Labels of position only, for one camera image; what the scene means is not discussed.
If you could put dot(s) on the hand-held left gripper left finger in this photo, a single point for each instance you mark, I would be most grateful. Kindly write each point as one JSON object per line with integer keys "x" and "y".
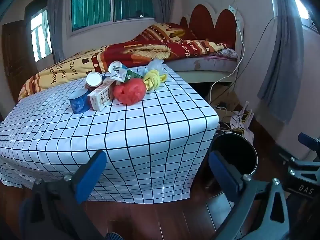
{"x": 91, "y": 175}

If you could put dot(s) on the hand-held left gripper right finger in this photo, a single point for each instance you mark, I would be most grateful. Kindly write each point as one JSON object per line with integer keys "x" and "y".
{"x": 223, "y": 175}

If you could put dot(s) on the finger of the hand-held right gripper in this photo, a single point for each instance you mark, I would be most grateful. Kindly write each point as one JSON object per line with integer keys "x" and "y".
{"x": 305, "y": 139}
{"x": 287, "y": 157}

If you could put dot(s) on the black trash bin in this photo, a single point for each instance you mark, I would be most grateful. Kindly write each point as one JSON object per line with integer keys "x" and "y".
{"x": 240, "y": 150}

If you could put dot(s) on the blue cup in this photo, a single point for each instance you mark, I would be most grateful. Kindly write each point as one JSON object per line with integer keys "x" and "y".
{"x": 78, "y": 101}

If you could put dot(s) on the white brown milk carton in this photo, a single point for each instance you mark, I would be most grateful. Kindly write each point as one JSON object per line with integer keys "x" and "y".
{"x": 101, "y": 96}

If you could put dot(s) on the red plastic bag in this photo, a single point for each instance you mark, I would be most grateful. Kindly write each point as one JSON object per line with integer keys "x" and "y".
{"x": 130, "y": 91}

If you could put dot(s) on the green white carton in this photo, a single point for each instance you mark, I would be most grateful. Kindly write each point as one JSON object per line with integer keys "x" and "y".
{"x": 126, "y": 74}

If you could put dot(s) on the white plastic cup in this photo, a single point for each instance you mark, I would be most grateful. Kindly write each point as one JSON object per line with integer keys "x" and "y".
{"x": 114, "y": 66}

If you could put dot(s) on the yellow knotted cloth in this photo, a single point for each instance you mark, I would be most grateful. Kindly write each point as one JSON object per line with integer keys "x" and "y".
{"x": 152, "y": 78}

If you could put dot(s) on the clear plastic bag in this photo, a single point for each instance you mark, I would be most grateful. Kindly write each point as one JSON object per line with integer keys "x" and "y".
{"x": 156, "y": 64}

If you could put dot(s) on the white black checked tablecloth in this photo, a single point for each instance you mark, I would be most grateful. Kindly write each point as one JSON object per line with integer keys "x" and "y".
{"x": 125, "y": 130}

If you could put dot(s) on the white router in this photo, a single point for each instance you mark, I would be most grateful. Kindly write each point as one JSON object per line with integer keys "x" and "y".
{"x": 242, "y": 120}

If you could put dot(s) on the blue striped slipper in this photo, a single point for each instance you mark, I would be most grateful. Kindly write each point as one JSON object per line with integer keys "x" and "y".
{"x": 112, "y": 236}

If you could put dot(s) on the grey curtain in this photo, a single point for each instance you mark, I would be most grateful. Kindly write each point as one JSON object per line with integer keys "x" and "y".
{"x": 161, "y": 0}
{"x": 282, "y": 55}
{"x": 57, "y": 17}

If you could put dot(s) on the white bed with red headboard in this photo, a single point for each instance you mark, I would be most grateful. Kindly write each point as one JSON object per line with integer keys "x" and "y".
{"x": 207, "y": 76}

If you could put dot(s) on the red yellow printed blanket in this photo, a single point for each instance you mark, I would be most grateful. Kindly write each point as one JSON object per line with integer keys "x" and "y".
{"x": 75, "y": 65}

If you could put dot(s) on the grey mattress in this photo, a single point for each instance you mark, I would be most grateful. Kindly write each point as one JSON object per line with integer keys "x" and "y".
{"x": 205, "y": 63}

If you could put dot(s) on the floral pillow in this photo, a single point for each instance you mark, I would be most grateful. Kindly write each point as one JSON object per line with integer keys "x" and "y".
{"x": 226, "y": 53}

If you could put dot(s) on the brown wooden door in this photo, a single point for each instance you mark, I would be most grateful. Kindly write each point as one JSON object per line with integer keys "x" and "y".
{"x": 17, "y": 60}

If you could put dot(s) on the white headboard power strip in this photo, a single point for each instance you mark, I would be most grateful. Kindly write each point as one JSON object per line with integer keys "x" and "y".
{"x": 232, "y": 9}

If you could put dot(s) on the small bright window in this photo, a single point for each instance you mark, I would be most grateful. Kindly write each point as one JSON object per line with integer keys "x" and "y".
{"x": 40, "y": 35}

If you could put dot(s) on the large green glass window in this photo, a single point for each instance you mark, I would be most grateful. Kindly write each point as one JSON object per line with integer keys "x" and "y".
{"x": 112, "y": 2}

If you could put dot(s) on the bright window with white frame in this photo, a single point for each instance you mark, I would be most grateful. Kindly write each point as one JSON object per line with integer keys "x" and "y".
{"x": 305, "y": 7}

